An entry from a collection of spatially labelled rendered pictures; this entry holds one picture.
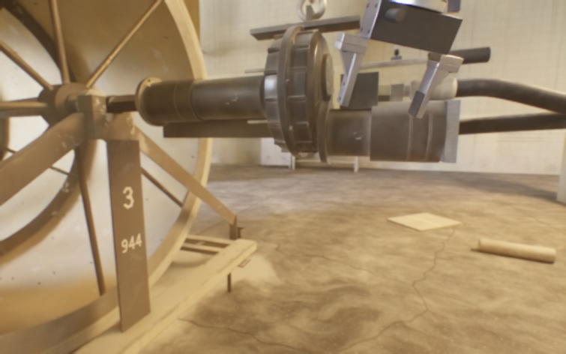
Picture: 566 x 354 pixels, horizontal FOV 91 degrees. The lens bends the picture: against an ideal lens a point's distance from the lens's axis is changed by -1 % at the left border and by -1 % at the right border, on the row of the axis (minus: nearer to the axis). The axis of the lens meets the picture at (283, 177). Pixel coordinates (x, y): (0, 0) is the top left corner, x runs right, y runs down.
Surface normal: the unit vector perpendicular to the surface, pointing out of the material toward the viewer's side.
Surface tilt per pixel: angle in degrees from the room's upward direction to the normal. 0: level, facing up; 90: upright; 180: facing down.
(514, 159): 90
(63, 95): 90
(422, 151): 124
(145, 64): 114
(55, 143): 90
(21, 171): 90
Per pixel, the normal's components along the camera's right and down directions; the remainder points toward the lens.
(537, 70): -0.33, 0.12
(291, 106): -0.30, 0.45
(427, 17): 0.11, 0.51
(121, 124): 0.95, 0.04
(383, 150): -0.27, 0.65
